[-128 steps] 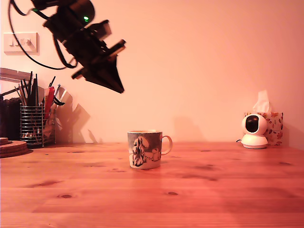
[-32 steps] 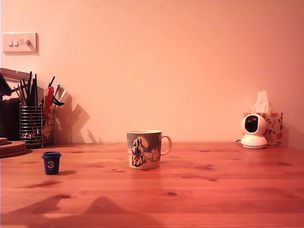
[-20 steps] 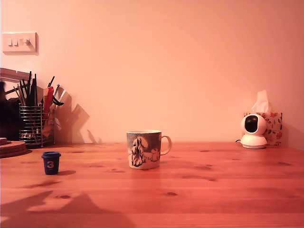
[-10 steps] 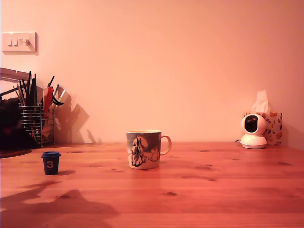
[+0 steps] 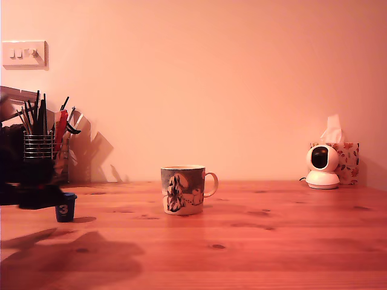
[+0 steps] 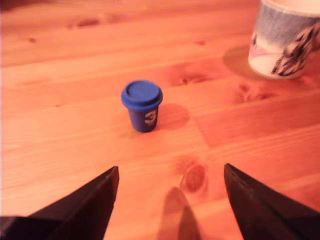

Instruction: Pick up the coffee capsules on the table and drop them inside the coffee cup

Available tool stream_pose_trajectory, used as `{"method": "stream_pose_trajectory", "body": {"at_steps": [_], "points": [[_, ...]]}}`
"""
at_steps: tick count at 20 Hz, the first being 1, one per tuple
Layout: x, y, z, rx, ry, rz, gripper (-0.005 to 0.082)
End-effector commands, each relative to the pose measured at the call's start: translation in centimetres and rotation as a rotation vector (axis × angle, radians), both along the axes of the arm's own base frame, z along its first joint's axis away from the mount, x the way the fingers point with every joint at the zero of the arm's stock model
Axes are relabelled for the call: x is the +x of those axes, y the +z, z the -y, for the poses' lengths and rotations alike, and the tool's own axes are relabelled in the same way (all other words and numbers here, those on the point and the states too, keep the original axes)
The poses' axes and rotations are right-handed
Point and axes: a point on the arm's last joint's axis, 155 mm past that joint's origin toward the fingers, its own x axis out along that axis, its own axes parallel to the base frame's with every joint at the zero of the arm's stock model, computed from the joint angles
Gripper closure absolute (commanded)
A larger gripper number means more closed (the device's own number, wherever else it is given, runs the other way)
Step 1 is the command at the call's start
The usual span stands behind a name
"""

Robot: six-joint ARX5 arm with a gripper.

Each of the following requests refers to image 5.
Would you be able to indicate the blue coffee capsule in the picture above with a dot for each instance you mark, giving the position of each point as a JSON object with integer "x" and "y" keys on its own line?
{"x": 66, "y": 213}

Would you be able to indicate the black curved utensil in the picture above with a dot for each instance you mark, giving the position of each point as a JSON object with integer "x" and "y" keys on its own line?
{"x": 74, "y": 132}

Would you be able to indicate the red kitchen utensil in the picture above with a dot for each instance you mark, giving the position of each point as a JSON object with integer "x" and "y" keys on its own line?
{"x": 62, "y": 124}

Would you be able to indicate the black flat kitchen utensil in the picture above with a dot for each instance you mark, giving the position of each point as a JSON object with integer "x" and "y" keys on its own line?
{"x": 42, "y": 121}

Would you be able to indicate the shiny metal utensil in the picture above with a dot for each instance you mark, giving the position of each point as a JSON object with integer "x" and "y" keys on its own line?
{"x": 79, "y": 119}

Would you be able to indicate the black straw-like stick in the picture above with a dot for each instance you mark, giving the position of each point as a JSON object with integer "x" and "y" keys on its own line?
{"x": 65, "y": 102}

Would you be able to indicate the thin black stick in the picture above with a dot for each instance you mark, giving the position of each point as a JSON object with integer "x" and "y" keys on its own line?
{"x": 37, "y": 99}

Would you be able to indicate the cartoon print ceramic mug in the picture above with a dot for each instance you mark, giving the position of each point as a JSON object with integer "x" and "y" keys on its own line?
{"x": 181, "y": 190}

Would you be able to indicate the white paper tissue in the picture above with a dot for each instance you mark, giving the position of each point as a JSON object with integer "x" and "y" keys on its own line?
{"x": 332, "y": 130}

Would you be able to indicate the floral tissue box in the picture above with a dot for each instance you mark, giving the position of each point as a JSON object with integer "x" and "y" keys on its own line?
{"x": 350, "y": 163}

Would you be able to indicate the grey metal wall rail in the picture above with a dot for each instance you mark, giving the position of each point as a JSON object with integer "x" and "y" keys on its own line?
{"x": 15, "y": 92}

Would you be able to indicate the white wall switch plate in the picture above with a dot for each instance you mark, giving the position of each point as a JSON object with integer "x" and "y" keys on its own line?
{"x": 25, "y": 59}

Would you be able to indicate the small white round camera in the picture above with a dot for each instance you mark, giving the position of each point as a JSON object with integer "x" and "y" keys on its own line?
{"x": 328, "y": 178}

